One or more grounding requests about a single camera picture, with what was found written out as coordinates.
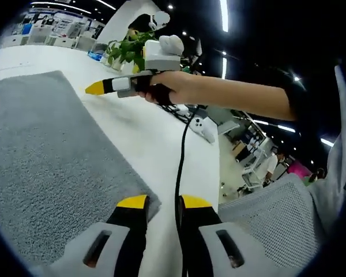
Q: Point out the green potted plant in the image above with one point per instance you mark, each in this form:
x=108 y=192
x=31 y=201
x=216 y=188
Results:
x=127 y=49

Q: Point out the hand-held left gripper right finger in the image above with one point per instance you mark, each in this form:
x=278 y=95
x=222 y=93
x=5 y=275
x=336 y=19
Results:
x=207 y=231

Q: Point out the white grey device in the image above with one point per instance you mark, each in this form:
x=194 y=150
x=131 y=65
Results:
x=203 y=130

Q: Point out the person's right hand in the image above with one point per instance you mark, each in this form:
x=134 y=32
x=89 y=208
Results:
x=178 y=86

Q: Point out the white office chair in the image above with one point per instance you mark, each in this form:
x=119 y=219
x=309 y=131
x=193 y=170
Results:
x=85 y=43
x=39 y=36

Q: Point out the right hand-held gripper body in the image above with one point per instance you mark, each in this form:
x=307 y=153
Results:
x=164 y=62

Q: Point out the light grey garment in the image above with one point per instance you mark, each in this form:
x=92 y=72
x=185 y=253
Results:
x=334 y=179

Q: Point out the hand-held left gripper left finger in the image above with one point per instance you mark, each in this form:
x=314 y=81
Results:
x=118 y=236

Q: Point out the blue packet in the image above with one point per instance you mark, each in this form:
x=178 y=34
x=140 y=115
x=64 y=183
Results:
x=94 y=55

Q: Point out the blue container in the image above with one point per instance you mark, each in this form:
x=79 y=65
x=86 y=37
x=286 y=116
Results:
x=27 y=29

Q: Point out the grey towel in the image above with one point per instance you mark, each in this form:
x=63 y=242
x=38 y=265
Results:
x=60 y=158

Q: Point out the grey mesh chair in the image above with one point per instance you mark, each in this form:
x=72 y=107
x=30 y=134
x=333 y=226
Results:
x=271 y=207

